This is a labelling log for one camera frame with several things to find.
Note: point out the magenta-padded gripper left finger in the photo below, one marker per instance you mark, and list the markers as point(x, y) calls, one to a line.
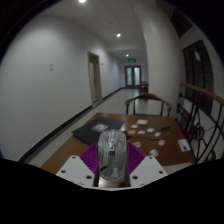
point(75, 168)

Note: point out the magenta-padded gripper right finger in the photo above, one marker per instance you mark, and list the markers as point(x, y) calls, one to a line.
point(146, 168)

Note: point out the transparent computer mouse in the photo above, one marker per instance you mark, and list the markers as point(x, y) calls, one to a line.
point(112, 153)

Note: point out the small white card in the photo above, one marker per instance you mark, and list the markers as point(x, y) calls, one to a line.
point(157, 134)
point(134, 126)
point(154, 152)
point(150, 130)
point(141, 132)

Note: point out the white card with orange print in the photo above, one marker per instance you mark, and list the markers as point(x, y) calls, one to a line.
point(137, 144)

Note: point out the white card with red print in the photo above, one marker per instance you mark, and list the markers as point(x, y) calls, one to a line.
point(161, 142)

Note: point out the black closed laptop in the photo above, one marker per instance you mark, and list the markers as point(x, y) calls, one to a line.
point(88, 131)

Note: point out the white paper sheet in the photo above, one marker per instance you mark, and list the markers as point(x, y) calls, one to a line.
point(184, 145)

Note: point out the small white box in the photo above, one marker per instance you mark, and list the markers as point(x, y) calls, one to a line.
point(142, 122)

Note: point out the black railing with wooden handrail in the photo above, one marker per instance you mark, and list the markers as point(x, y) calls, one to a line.
point(203, 133)

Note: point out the wooden armchair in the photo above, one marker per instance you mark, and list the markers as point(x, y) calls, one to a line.
point(148, 97)

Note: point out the white side door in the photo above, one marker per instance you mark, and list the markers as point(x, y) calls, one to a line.
point(95, 78)

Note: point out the glass double door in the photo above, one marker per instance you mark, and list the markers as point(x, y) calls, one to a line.
point(133, 76)

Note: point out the dark lattice window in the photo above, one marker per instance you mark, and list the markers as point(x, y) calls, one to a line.
point(198, 76)

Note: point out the green exit sign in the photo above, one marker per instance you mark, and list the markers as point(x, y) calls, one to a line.
point(132, 60)

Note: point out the ceiling lights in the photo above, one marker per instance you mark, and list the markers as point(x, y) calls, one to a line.
point(118, 35)

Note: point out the white wall switch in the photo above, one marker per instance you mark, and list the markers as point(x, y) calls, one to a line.
point(51, 67)

